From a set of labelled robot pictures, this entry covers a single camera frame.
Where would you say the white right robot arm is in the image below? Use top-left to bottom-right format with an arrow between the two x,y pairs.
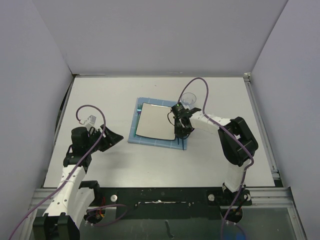
170,102 -> 259,205

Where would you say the square white plate dark rim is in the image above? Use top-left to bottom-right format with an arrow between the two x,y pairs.
135,102 -> 176,141

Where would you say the aluminium table frame rail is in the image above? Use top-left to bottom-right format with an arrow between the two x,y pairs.
243,72 -> 307,240

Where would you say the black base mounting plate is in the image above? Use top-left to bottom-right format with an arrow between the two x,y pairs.
89,187 -> 252,223

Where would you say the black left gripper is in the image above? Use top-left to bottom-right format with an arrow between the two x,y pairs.
85,124 -> 123,153

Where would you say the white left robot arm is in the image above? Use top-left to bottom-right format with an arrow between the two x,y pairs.
32,126 -> 123,240

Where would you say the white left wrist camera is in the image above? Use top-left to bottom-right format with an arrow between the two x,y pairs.
79,115 -> 97,129

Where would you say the clear drinking glass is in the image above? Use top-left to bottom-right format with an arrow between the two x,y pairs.
180,92 -> 197,110

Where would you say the blue grid placemat cloth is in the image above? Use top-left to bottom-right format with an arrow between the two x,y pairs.
128,97 -> 188,150

